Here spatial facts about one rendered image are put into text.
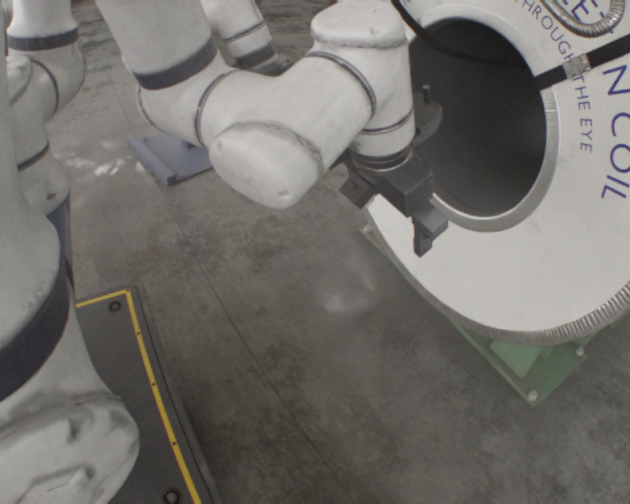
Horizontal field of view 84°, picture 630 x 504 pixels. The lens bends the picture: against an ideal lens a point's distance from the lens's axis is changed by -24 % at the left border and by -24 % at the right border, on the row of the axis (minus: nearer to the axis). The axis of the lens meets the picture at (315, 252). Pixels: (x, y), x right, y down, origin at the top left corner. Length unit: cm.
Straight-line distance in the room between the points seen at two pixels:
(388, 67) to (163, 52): 20
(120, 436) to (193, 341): 123
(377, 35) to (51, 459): 38
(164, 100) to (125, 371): 75
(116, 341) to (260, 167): 85
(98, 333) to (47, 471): 93
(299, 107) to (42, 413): 27
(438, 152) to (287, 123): 103
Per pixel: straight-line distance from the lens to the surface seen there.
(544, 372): 159
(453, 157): 137
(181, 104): 42
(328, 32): 39
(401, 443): 130
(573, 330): 105
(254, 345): 145
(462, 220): 116
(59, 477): 25
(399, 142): 48
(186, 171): 230
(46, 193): 87
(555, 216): 98
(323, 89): 36
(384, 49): 39
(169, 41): 39
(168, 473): 91
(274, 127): 33
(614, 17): 61
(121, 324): 115
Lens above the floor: 115
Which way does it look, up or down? 41 degrees down
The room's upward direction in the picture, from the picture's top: 4 degrees clockwise
